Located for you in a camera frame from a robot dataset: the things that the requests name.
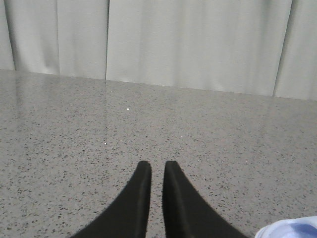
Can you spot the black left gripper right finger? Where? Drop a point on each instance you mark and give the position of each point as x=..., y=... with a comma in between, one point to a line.
x=186, y=214

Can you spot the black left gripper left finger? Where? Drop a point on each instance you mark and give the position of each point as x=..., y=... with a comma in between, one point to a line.
x=127, y=215

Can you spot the light blue slipper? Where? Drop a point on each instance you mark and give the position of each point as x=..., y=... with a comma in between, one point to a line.
x=305, y=227

